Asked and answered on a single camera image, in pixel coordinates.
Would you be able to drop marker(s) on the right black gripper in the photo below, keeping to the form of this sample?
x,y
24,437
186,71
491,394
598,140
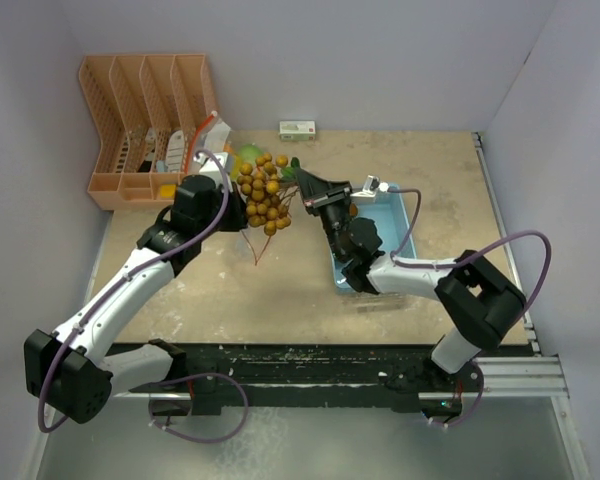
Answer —
x,y
318,194

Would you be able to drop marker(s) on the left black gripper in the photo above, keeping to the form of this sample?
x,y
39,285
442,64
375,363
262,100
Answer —
x,y
237,205

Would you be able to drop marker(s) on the brown longan bunch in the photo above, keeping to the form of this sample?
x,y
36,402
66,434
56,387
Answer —
x,y
269,184

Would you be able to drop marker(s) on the clear orange zip bag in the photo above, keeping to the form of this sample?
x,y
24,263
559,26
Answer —
x,y
215,135

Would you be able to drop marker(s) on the green cabbage back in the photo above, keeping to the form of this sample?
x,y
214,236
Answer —
x,y
248,153

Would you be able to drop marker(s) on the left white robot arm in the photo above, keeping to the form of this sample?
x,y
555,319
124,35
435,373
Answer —
x,y
71,368

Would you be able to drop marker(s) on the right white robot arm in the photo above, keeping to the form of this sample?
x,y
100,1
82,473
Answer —
x,y
482,303

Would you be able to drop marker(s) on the yellow block in organizer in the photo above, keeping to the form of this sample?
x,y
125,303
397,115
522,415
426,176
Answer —
x,y
167,191

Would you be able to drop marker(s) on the white tube in organizer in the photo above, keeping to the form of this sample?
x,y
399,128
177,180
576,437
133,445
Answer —
x,y
175,152

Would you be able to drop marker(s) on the green white small box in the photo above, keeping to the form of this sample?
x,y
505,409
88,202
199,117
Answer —
x,y
297,131

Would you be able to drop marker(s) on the blue plastic basket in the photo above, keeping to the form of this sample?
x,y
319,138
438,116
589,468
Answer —
x,y
390,215

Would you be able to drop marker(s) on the pink desk organizer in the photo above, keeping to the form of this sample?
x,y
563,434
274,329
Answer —
x,y
136,102

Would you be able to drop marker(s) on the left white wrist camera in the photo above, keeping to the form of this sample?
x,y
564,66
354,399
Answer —
x,y
208,167

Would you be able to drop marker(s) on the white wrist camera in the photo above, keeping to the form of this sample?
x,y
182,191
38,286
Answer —
x,y
371,189
208,167

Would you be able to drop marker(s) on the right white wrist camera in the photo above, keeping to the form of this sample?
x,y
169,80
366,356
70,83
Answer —
x,y
371,189

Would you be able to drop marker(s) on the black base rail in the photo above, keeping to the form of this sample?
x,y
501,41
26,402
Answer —
x,y
401,378

